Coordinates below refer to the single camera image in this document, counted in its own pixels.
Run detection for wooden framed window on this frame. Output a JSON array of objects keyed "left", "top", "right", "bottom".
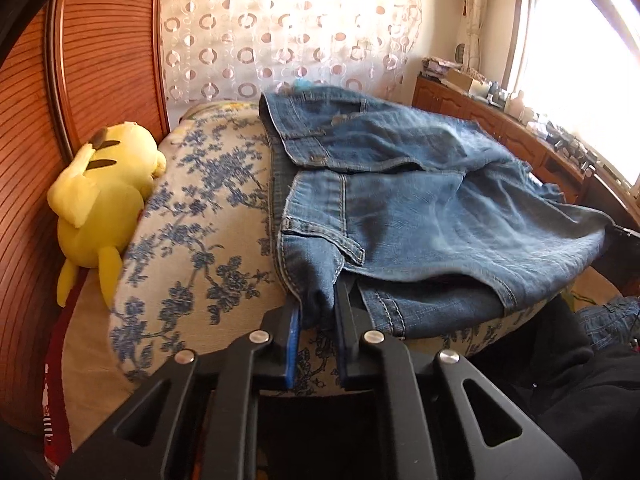
[{"left": 515, "top": 0, "right": 640, "bottom": 186}]

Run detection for wooden headboard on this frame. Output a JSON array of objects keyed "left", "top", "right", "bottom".
[{"left": 0, "top": 0, "right": 171, "bottom": 436}]

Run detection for yellow plush toy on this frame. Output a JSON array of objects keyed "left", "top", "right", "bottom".
[{"left": 47, "top": 121, "right": 168, "bottom": 309}]

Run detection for blue denim pants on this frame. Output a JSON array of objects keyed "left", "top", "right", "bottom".
[{"left": 259, "top": 87, "right": 615, "bottom": 342}]

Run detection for person's black clothing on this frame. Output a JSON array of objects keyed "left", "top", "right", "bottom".
[{"left": 470, "top": 290, "right": 640, "bottom": 480}]

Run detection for long wooden cabinet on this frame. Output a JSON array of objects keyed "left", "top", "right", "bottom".
[{"left": 412, "top": 75, "right": 640, "bottom": 221}]

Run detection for open cardboard box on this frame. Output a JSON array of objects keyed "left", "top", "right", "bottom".
[{"left": 445, "top": 67, "right": 488, "bottom": 96}]

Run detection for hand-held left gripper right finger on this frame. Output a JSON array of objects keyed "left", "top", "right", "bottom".
[{"left": 334, "top": 280, "right": 583, "bottom": 480}]

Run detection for crumpled blue cloth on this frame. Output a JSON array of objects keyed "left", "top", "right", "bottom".
[{"left": 575, "top": 295, "right": 640, "bottom": 351}]

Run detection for sheer circle-patterned curtain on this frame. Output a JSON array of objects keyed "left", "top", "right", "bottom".
[{"left": 159, "top": 0, "right": 423, "bottom": 108}]

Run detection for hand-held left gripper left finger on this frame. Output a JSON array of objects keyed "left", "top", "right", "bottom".
[{"left": 57, "top": 305, "right": 306, "bottom": 480}]

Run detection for blue floral white quilt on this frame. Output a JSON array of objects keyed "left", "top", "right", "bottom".
[{"left": 107, "top": 105, "right": 566, "bottom": 396}]

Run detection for cream window curtain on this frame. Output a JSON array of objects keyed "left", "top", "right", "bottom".
[{"left": 460, "top": 0, "right": 496, "bottom": 73}]

